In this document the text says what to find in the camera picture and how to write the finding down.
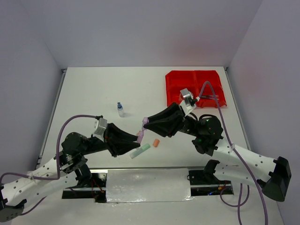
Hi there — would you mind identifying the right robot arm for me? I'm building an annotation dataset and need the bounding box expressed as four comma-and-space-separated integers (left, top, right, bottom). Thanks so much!
143, 102, 292, 202

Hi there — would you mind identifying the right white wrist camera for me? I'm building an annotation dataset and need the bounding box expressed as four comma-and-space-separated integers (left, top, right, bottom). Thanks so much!
180, 88, 200, 115

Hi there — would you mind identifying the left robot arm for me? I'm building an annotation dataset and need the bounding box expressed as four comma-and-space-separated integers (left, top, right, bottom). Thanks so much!
0, 123, 140, 222

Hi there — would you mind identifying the purple highlighter cap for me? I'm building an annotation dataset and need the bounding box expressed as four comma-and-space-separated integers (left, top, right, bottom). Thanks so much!
142, 117, 149, 131

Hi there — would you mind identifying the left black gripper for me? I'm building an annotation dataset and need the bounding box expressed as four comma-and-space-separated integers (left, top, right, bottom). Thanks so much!
81, 122, 141, 157

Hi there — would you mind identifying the blue pen with label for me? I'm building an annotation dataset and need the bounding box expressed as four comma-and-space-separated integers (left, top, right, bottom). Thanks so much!
201, 95, 219, 99

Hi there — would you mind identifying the dark blue pen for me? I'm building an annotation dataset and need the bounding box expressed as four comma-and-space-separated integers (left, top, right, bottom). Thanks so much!
201, 97, 219, 101

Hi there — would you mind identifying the red compartment bin tray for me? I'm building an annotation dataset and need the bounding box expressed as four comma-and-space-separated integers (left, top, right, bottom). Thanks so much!
165, 70, 228, 109

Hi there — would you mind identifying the pink highlighter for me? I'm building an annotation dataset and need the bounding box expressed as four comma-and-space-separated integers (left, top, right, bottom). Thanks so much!
137, 130, 144, 144

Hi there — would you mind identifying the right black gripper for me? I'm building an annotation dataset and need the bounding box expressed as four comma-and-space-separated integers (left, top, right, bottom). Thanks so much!
142, 101, 201, 137

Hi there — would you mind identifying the clear blue-cap spray bottle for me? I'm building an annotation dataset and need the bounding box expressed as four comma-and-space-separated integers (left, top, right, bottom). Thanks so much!
117, 102, 125, 117

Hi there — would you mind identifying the green highlighter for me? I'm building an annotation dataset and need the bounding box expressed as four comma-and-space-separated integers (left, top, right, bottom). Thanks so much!
130, 143, 150, 159

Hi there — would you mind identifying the orange highlighter cap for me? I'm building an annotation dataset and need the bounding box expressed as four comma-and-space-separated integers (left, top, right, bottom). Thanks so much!
153, 139, 160, 148

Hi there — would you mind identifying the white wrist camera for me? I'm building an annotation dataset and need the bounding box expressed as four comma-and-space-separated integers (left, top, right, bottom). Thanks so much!
93, 117, 107, 138
180, 88, 200, 115

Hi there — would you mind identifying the silver foil covered plate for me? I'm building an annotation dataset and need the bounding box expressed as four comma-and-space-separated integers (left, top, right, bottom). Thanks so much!
106, 168, 193, 203

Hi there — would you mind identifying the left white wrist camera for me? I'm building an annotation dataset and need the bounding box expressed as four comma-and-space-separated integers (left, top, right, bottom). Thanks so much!
93, 117, 107, 138

